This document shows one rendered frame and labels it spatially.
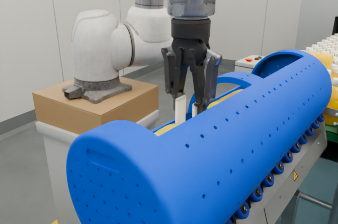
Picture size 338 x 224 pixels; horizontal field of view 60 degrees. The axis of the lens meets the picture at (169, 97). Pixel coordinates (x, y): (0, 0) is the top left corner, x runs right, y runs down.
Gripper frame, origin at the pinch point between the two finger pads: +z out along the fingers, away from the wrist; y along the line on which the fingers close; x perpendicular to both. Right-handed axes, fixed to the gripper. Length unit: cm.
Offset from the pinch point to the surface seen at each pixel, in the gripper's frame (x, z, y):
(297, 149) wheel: 42, 23, 12
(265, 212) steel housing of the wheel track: 17.1, 30.3, 13.3
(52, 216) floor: 22, 119, -127
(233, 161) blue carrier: -5.1, 3.2, 13.6
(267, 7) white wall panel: 457, 10, -171
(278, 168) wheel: 27.3, 22.7, 11.8
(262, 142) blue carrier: 6.5, 4.4, 14.0
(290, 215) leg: 64, 67, 9
